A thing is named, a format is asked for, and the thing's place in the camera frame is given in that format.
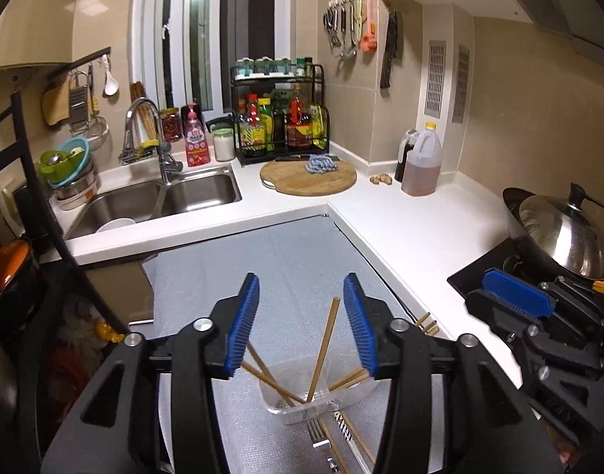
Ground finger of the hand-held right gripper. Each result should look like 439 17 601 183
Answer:
505 325 604 448
466 267 604 352

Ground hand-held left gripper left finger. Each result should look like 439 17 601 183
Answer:
40 273 260 474

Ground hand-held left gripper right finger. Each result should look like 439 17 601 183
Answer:
342 273 564 474

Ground striped white handle spoon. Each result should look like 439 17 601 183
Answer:
334 411 354 442

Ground clear plastic container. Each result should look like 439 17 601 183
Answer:
256 359 373 426

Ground white handle metal fork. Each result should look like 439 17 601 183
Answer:
307 419 342 474

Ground black glass gas stove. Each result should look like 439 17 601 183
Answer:
447 242 530 303

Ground black wok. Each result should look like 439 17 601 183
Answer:
502 186 604 282

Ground steel wok lid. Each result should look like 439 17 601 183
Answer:
518 182 604 280

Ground grey textured mat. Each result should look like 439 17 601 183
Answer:
141 214 461 474

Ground steel double sink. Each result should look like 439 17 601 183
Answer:
65 165 243 240

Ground round wooden cutting board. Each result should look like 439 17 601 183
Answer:
260 157 358 197

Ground clear cooking oil jug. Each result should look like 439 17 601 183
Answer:
401 122 443 197

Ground white plate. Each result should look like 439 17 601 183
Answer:
95 217 137 234

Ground blue knitted cloth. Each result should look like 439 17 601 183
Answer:
304 154 341 175

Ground dark sauce bottle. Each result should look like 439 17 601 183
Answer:
395 128 420 183

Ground red plastic bag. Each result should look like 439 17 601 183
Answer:
50 296 115 406

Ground white jar green lid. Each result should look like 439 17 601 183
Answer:
212 127 236 162

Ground pink dish soap bottle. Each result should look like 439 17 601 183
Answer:
182 103 211 167

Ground red cap sauce bottle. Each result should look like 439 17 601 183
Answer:
246 94 265 154

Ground black shelf rack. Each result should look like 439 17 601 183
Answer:
0 91 157 474

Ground green sauce bottle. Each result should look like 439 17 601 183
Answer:
258 99 275 151

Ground yellow seasoning packet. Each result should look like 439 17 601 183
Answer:
310 105 329 150

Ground dark glass bottle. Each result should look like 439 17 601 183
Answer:
272 91 288 149

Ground red chili jar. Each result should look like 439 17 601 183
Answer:
161 107 183 143

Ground large red label bottle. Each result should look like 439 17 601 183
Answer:
285 84 313 149

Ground grey vent grille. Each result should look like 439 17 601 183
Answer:
452 44 470 124
424 40 447 112

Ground teal plastic basin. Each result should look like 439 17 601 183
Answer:
47 137 92 188

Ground upright wooden chopstick bundle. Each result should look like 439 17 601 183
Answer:
130 81 158 141

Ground black pot orange lid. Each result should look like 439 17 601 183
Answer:
0 239 43 337

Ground steel kitchen faucet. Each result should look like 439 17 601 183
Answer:
123 98 184 186

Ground green colander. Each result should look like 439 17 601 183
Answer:
39 150 80 177

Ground row of spice jars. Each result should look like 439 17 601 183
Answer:
234 56 315 79

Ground dark cleaver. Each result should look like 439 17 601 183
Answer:
379 10 400 90

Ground white plastic spoon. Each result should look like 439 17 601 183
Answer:
103 56 120 97

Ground metal grater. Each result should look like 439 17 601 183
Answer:
68 71 90 132

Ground small hanging wooden board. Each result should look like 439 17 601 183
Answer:
41 79 70 126

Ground hanging metal tool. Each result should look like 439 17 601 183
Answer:
339 2 357 59

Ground white framed window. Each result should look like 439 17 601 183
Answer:
131 0 315 114

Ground grey range hood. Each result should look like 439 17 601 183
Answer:
482 0 604 67

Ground kitchen scissors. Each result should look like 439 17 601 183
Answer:
323 7 339 45

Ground wire sponge basket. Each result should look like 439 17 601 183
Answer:
118 141 171 165

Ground black wire spice rack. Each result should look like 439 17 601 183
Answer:
230 64 332 166

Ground wire mesh strainer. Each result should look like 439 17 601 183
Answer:
85 116 110 151

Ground yellow handle peeler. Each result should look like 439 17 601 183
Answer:
87 64 101 114

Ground black wall rail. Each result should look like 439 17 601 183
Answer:
46 47 112 80

